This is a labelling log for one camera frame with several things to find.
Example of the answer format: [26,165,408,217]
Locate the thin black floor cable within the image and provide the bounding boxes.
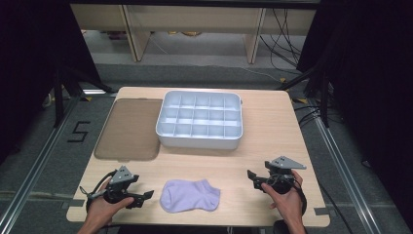
[319,181,355,234]

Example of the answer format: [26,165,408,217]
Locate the black metal stand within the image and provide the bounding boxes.
[276,64,331,129]
[53,64,115,129]

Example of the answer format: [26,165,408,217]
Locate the light purple sock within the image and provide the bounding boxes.
[159,178,222,215]

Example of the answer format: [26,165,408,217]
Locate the black box under table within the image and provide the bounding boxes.
[273,219,288,234]

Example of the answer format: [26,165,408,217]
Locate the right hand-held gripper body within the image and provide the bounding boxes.
[264,155,308,195]

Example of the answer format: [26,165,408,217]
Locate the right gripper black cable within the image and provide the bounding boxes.
[293,179,309,216]

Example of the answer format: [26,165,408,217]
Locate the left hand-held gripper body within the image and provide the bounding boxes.
[103,165,140,205]

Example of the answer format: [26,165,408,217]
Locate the person's left hand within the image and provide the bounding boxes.
[86,180,135,227]

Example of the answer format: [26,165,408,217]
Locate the aluminium floor rail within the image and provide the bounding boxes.
[312,99,382,234]
[0,96,82,234]

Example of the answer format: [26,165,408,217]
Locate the brown translucent plastic lid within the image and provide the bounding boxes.
[94,97,164,163]

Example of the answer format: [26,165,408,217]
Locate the black floor cables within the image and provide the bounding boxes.
[293,102,323,127]

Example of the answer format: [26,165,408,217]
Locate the black curtain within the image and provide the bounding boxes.
[0,0,102,164]
[295,0,413,230]

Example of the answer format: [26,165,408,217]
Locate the hanging black cables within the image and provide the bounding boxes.
[259,8,304,71]

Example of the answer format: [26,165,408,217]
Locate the white floor cable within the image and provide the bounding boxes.
[239,65,281,83]

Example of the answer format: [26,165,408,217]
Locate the person's right hand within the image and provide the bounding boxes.
[261,170,305,225]

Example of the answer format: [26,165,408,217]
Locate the white compartment storage box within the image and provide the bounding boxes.
[155,90,244,151]

